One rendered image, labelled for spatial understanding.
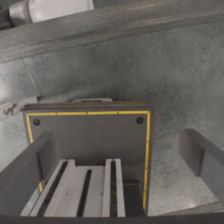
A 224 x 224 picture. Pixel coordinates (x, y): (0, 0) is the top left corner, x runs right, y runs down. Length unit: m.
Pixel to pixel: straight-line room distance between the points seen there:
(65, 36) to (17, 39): 0.10
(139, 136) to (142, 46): 0.59
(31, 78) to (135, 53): 0.74
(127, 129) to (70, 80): 0.55
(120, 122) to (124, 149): 0.16
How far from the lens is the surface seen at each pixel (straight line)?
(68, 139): 0.89
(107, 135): 0.85
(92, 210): 0.72
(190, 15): 0.40
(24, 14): 0.49
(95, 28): 0.35
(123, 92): 1.11
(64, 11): 0.45
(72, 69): 1.13
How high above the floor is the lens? 1.10
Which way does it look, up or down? 75 degrees down
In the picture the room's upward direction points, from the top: 179 degrees counter-clockwise
